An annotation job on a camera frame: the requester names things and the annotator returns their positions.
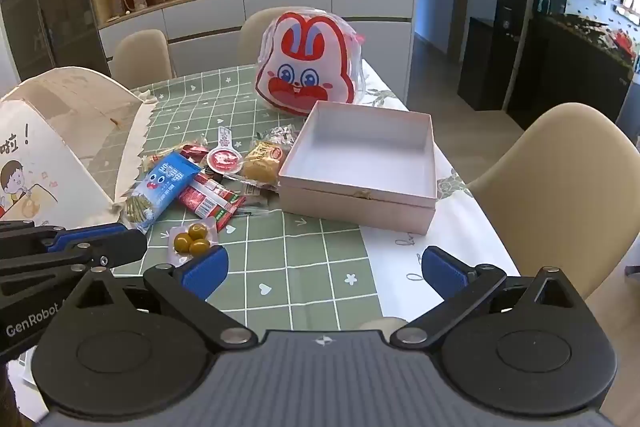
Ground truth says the pink cardboard box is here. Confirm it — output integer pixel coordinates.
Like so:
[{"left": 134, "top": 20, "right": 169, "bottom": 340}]
[{"left": 277, "top": 101, "right": 438, "bottom": 235}]

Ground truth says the red white rabbit bag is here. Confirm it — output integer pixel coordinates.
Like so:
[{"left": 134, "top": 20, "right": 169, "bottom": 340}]
[{"left": 254, "top": 7, "right": 368, "bottom": 116}]

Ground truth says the green checked tablecloth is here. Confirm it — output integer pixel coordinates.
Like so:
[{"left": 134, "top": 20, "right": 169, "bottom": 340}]
[{"left": 107, "top": 63, "right": 383, "bottom": 325}]

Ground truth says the large beige chair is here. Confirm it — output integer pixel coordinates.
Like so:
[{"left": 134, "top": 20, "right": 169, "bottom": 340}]
[{"left": 467, "top": 103, "right": 633, "bottom": 303}]

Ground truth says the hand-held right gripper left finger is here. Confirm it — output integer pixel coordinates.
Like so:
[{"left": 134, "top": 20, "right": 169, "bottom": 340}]
[{"left": 75, "top": 246, "right": 257, "bottom": 352}]

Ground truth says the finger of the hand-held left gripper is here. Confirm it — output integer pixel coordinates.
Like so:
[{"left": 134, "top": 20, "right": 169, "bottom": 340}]
[
  {"left": 0, "top": 229, "right": 148, "bottom": 300},
  {"left": 0, "top": 221, "right": 128, "bottom": 255}
]

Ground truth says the small clear snack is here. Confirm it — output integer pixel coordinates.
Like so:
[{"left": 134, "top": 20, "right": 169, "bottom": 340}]
[{"left": 257, "top": 124, "right": 301, "bottom": 148}]

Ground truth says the white floral tablecloth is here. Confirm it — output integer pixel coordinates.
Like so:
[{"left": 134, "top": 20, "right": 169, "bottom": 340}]
[{"left": 357, "top": 59, "right": 523, "bottom": 323}]

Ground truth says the red lidded jelly cup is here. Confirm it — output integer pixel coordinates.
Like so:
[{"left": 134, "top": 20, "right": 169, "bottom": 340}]
[{"left": 206, "top": 127, "right": 246, "bottom": 172}]

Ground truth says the black water dispenser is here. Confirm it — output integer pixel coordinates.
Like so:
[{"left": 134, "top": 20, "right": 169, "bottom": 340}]
[{"left": 457, "top": 0, "right": 528, "bottom": 112}]

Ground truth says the green olive packet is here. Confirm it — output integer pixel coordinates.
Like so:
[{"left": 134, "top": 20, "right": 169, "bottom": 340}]
[{"left": 167, "top": 218, "right": 221, "bottom": 264}]

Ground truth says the black fish tank cabinet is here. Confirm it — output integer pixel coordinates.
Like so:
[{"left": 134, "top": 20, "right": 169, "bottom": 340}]
[{"left": 507, "top": 0, "right": 640, "bottom": 132}]

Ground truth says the red sausage packet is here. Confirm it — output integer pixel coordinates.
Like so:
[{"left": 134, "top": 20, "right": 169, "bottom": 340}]
[
  {"left": 212, "top": 194, "right": 247, "bottom": 230},
  {"left": 177, "top": 172, "right": 238, "bottom": 219}
]

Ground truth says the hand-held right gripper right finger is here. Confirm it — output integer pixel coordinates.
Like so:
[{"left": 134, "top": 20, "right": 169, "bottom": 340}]
[{"left": 390, "top": 246, "right": 586, "bottom": 350}]

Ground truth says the yellow bread packet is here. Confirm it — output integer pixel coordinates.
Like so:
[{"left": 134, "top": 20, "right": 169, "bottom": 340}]
[{"left": 240, "top": 138, "right": 287, "bottom": 185}]

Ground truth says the blue snack packet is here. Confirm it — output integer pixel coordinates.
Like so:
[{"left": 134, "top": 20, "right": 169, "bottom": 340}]
[{"left": 117, "top": 151, "right": 201, "bottom": 233}]

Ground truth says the red foil snack packet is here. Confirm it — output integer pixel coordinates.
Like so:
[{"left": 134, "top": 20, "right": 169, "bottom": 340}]
[{"left": 180, "top": 142, "right": 208, "bottom": 165}]

